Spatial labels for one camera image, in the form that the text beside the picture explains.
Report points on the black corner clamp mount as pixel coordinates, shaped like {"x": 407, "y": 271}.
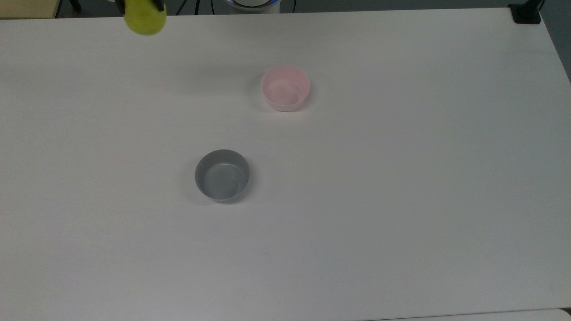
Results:
{"x": 526, "y": 13}

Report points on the black stand leg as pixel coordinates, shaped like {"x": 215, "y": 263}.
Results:
{"x": 75, "y": 4}

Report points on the pink bowl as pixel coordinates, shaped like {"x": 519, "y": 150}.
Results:
{"x": 285, "y": 88}

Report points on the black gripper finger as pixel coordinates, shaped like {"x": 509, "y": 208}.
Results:
{"x": 119, "y": 5}
{"x": 159, "y": 4}

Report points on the grey bowl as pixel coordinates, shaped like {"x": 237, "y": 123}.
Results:
{"x": 222, "y": 176}

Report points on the green pear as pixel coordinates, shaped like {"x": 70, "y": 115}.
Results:
{"x": 145, "y": 20}

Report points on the tan wooden furniture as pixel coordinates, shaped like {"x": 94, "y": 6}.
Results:
{"x": 26, "y": 8}

